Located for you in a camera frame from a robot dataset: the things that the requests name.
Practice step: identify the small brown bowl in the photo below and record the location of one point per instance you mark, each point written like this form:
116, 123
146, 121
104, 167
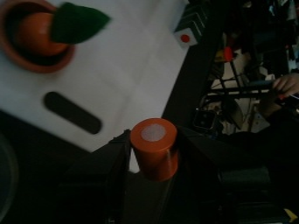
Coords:
39, 65

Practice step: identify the person's bare hand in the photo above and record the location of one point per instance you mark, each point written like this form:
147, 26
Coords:
287, 84

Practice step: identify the orange toy carrot bottom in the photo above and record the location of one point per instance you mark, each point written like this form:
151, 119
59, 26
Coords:
155, 159

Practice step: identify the green toy block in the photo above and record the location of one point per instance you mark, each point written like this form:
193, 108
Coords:
186, 38

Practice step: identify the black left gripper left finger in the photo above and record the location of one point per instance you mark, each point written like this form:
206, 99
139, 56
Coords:
98, 180

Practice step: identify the white plastic cutting board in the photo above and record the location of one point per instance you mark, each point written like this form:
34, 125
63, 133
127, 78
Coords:
128, 73

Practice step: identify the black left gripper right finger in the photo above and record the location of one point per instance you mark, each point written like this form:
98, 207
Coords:
198, 180

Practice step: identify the orange background object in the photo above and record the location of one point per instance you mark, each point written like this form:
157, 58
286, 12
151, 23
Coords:
226, 54

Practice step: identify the black square device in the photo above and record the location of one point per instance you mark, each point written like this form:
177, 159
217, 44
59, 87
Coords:
205, 119

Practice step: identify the black metal stand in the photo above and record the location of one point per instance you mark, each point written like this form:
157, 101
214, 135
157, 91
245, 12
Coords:
234, 90

